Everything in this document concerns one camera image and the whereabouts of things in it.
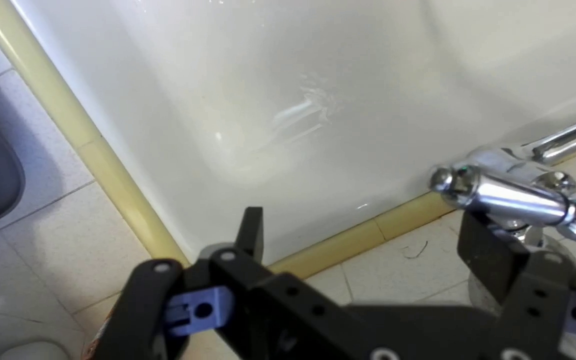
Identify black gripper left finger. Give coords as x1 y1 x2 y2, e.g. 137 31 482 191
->
90 206 350 360

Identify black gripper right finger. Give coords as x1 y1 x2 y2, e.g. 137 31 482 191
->
456 209 576 360

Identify chrome tap handle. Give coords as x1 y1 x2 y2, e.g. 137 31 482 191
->
430 164 576 247

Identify chrome faucet spout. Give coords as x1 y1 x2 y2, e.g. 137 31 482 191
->
535 109 576 166

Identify chrome faucet valve body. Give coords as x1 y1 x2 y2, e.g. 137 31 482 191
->
465 144 576 192

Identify white sink basin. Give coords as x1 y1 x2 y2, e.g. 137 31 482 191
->
10 0 576 268

